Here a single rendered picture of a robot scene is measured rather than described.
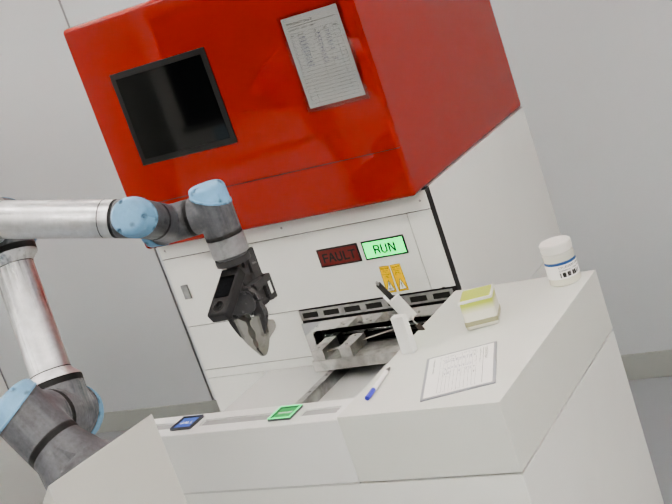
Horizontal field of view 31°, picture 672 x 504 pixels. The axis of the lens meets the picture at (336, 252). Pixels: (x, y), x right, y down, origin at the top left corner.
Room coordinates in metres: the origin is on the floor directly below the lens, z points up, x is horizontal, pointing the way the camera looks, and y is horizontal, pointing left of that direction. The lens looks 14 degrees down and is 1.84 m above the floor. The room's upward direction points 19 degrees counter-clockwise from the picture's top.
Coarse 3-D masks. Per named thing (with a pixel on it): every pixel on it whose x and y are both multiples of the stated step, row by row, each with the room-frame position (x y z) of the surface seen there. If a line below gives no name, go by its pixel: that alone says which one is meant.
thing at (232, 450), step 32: (224, 416) 2.48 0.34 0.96; (256, 416) 2.43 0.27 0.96; (320, 416) 2.29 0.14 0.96; (192, 448) 2.45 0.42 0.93; (224, 448) 2.41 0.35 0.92; (256, 448) 2.36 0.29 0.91; (288, 448) 2.32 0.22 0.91; (320, 448) 2.28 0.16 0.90; (192, 480) 2.47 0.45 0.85; (224, 480) 2.43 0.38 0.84; (256, 480) 2.38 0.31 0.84; (288, 480) 2.34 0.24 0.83; (320, 480) 2.30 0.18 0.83; (352, 480) 2.26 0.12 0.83
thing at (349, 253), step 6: (348, 246) 2.90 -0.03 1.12; (354, 246) 2.89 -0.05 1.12; (318, 252) 2.95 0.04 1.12; (324, 252) 2.94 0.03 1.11; (330, 252) 2.93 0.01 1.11; (336, 252) 2.92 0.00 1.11; (342, 252) 2.91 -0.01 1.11; (348, 252) 2.90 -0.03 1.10; (354, 252) 2.89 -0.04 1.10; (324, 258) 2.94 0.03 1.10; (330, 258) 2.93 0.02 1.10; (336, 258) 2.92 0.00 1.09; (342, 258) 2.91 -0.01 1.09; (348, 258) 2.91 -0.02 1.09; (354, 258) 2.90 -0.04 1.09; (324, 264) 2.94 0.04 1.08; (330, 264) 2.94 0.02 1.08
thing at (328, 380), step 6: (330, 372) 2.84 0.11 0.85; (336, 372) 2.85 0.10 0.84; (342, 372) 2.87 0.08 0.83; (324, 378) 2.81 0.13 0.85; (330, 378) 2.82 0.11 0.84; (336, 378) 2.84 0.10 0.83; (318, 384) 2.79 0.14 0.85; (324, 384) 2.80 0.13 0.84; (330, 384) 2.82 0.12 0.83; (312, 390) 2.76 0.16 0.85; (318, 390) 2.77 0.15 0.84; (324, 390) 2.79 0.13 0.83; (306, 396) 2.73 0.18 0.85; (312, 396) 2.74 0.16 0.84; (318, 396) 2.76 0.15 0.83; (300, 402) 2.71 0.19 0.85; (306, 402) 2.72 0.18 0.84
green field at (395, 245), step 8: (384, 240) 2.84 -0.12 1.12; (392, 240) 2.83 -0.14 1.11; (400, 240) 2.82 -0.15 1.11; (368, 248) 2.87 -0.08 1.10; (376, 248) 2.86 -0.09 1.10; (384, 248) 2.85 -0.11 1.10; (392, 248) 2.84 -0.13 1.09; (400, 248) 2.83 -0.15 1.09; (368, 256) 2.88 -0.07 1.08; (376, 256) 2.86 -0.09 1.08
